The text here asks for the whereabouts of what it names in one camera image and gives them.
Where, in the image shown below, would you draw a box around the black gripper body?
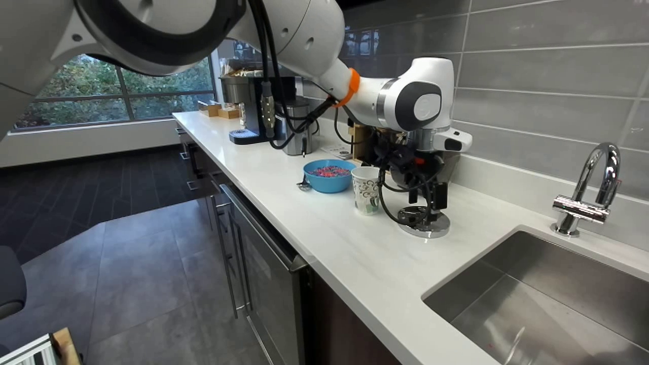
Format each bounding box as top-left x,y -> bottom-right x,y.
385,142 -> 453,193

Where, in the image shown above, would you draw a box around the white patterned paper cup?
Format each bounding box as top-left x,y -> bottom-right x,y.
348,163 -> 385,216

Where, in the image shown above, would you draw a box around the blue bowl with candy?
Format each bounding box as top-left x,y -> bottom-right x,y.
300,155 -> 359,196

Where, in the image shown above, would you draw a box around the steel canister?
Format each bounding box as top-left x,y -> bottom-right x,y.
281,99 -> 319,157

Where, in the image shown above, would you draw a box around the chrome curved faucet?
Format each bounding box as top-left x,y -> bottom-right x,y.
550,140 -> 623,238

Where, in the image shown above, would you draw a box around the stainless steel sink basin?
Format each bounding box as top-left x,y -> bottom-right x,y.
419,225 -> 649,365

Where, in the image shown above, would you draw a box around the stainless steel dishwasher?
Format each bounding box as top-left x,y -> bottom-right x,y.
212,180 -> 307,365

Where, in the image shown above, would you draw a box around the black coffee machine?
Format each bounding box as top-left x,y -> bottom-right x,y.
221,69 -> 300,145

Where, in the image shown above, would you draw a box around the small brown boxes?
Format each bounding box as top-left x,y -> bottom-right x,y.
199,99 -> 245,121

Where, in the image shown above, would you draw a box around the large window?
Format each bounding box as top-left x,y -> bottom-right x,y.
11,52 -> 219,132

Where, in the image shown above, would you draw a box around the dark office chair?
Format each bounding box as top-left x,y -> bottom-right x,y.
0,243 -> 28,321

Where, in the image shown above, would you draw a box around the black cable bundle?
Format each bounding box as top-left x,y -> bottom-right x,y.
245,0 -> 340,151

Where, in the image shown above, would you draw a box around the wooden pallet frame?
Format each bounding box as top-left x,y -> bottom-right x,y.
0,326 -> 85,365

